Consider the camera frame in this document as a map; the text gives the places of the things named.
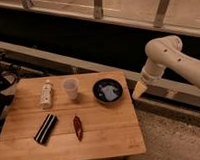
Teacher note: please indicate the beige wedge gripper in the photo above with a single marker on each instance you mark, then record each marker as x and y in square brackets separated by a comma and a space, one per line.
[139, 89]

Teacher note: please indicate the dried red chili pepper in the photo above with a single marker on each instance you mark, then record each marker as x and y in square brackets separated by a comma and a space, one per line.
[78, 127]

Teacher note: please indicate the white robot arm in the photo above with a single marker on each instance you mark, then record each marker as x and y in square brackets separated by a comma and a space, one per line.
[165, 53]

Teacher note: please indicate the white ceramic cup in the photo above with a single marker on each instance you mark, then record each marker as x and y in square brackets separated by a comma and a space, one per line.
[71, 87]

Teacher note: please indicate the black bowl with cloth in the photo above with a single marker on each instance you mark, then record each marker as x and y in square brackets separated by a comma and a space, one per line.
[107, 90]

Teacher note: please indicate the wooden table board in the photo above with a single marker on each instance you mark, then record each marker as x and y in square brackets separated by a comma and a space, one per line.
[109, 129]

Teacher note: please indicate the small white bottle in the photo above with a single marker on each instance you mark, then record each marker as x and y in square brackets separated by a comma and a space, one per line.
[46, 95]

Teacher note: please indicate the black striped rectangular block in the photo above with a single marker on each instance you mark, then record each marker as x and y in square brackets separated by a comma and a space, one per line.
[44, 132]

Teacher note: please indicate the metal window frame rail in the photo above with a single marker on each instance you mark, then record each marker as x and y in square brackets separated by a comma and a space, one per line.
[176, 16]

